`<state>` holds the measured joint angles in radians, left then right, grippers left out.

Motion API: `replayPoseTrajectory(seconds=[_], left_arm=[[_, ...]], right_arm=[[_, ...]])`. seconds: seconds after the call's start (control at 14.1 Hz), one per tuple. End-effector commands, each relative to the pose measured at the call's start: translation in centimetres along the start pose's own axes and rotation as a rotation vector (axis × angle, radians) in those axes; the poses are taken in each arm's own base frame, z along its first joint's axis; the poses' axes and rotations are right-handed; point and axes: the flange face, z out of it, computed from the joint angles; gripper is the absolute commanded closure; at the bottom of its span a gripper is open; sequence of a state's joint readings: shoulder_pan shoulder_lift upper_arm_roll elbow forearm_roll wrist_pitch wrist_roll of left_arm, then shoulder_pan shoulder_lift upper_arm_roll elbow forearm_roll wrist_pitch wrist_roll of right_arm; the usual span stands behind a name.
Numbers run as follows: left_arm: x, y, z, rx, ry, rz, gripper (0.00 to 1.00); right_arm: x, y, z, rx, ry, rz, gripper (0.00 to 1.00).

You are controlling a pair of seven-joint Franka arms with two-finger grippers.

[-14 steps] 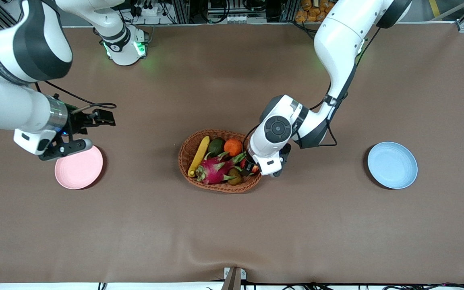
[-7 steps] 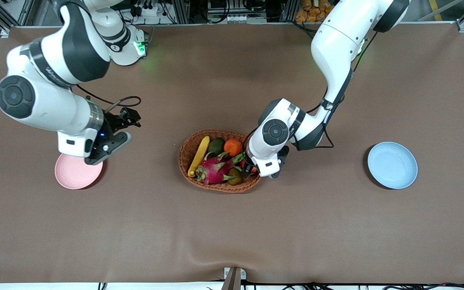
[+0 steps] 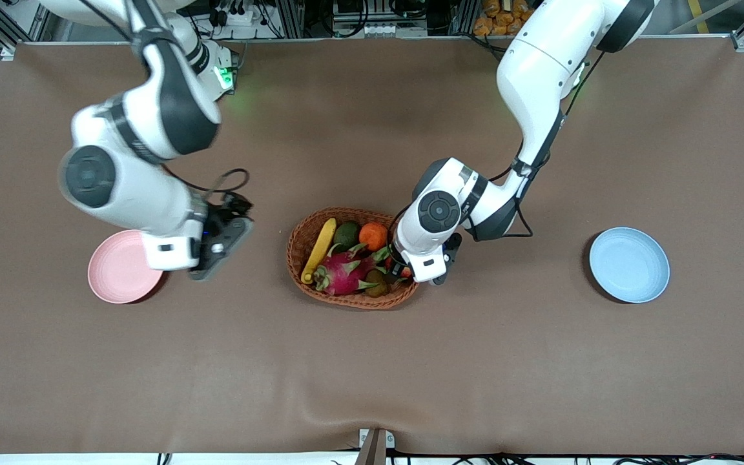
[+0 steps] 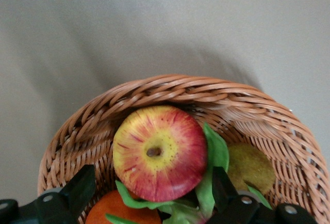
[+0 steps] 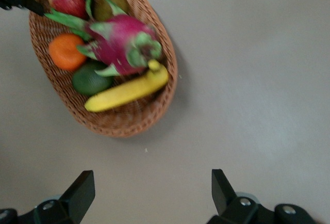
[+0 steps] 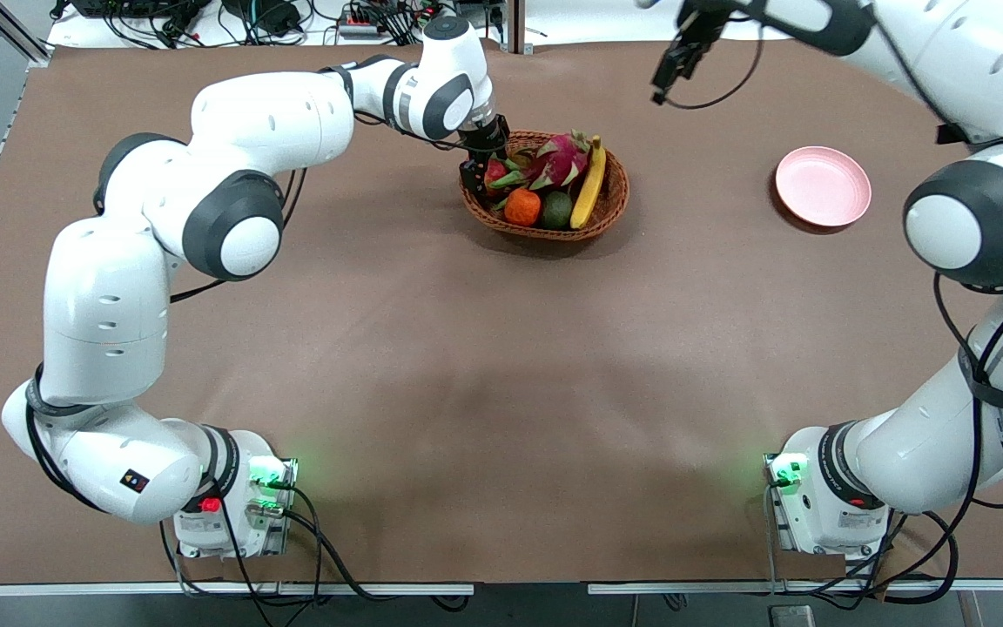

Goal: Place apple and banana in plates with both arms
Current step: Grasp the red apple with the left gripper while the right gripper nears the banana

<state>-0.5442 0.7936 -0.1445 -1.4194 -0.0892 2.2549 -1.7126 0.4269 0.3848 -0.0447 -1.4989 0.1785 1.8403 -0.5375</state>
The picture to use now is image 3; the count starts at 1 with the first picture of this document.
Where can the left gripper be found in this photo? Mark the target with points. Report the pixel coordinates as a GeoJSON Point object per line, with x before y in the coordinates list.
{"type": "Point", "coordinates": [399, 263]}

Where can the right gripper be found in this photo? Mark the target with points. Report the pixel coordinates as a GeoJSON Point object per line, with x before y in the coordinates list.
{"type": "Point", "coordinates": [222, 217]}

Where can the red apple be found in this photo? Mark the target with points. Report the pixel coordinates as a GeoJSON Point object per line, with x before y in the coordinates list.
{"type": "Point", "coordinates": [405, 272]}

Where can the yellow banana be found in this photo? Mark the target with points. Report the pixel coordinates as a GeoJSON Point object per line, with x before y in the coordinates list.
{"type": "Point", "coordinates": [320, 248]}

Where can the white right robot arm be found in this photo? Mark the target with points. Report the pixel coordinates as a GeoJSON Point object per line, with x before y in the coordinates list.
{"type": "Point", "coordinates": [120, 187]}

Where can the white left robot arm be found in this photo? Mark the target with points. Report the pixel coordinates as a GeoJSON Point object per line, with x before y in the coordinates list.
{"type": "Point", "coordinates": [540, 64]}

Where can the brown kiwi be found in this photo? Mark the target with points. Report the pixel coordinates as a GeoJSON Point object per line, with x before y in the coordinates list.
{"type": "Point", "coordinates": [376, 285]}

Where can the pink plate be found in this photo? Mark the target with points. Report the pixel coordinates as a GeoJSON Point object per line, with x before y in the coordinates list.
{"type": "Point", "coordinates": [117, 274]}

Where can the orange fruit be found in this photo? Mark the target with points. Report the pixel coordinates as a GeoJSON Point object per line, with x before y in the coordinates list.
{"type": "Point", "coordinates": [373, 236]}

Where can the pink dragon fruit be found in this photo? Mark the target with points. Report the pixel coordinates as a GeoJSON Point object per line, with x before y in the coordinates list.
{"type": "Point", "coordinates": [346, 274]}

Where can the green avocado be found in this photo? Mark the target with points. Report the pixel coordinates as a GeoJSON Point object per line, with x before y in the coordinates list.
{"type": "Point", "coordinates": [346, 235]}

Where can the woven wicker basket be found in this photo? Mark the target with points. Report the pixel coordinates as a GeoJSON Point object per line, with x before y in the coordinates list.
{"type": "Point", "coordinates": [301, 271]}

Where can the blue plate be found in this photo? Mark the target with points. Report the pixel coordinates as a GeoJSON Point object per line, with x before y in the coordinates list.
{"type": "Point", "coordinates": [629, 265]}

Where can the bag of orange snacks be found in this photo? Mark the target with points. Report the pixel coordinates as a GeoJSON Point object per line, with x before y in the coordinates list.
{"type": "Point", "coordinates": [491, 26]}

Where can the white power strip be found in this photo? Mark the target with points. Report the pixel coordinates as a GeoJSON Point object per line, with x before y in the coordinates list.
{"type": "Point", "coordinates": [243, 16]}

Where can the grey electronics box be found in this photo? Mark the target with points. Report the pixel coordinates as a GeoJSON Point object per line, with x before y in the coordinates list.
{"type": "Point", "coordinates": [378, 22]}

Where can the metal mount bracket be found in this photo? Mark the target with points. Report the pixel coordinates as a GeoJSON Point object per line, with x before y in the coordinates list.
{"type": "Point", "coordinates": [373, 445]}

